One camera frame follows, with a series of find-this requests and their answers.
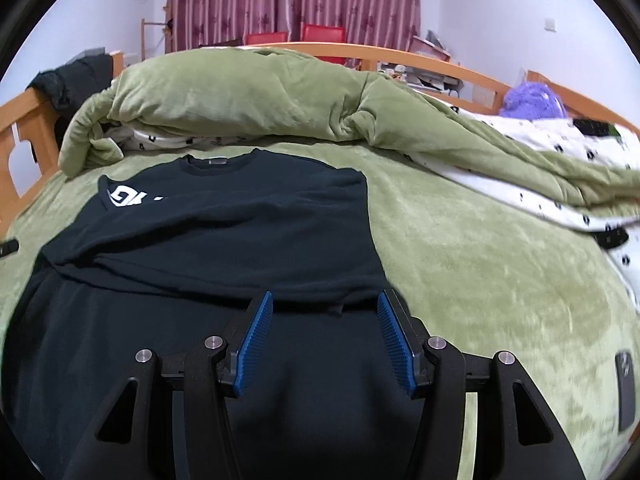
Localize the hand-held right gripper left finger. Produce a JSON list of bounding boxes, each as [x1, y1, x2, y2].
[[60, 290, 275, 480]]

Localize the black sweatshirt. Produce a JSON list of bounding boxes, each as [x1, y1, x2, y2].
[[0, 149, 431, 480]]

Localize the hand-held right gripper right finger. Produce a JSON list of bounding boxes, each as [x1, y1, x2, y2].
[[376, 289, 586, 480]]

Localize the purple plush toy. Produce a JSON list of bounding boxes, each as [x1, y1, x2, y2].
[[500, 82, 568, 120]]

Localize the pile of papers and boxes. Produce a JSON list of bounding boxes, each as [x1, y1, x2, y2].
[[377, 30, 476, 98]]

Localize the green flower-lined duvet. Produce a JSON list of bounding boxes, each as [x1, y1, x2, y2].
[[57, 46, 640, 233]]

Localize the wooden bed frame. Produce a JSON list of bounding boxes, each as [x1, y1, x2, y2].
[[0, 42, 640, 241]]

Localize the pink flower-print curtain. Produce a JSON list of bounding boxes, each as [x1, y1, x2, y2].
[[167, 0, 422, 53]]

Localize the green plush bed sheet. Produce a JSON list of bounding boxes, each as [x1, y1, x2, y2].
[[0, 140, 640, 480]]

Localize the black jacket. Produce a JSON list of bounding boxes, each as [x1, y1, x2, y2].
[[32, 52, 115, 146]]

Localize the wooden coat rack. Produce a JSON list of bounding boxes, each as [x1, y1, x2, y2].
[[141, 0, 176, 58]]

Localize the black smartphone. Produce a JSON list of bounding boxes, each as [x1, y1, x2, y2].
[[614, 349, 637, 433]]

